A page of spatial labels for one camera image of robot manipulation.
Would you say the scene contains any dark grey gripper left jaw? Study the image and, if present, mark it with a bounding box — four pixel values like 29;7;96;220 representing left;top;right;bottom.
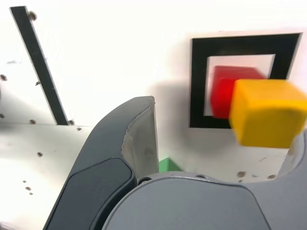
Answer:
43;95;160;230

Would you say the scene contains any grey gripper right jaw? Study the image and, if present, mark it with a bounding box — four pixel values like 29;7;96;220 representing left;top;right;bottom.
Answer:
102;130;307;230

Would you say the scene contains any green cube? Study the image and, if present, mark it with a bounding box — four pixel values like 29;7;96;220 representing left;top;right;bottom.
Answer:
158;157;184;173

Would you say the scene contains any red cube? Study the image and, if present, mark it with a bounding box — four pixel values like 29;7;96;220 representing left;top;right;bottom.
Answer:
210;65;267;119

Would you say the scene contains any yellow cube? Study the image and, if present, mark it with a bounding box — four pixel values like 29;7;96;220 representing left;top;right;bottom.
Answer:
228;79;307;149

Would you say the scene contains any black tape square outline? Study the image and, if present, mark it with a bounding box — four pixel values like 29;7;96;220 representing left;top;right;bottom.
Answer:
189;33;304;130

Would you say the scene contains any black tape strip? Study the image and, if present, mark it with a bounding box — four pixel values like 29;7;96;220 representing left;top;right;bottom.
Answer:
9;5;71;126

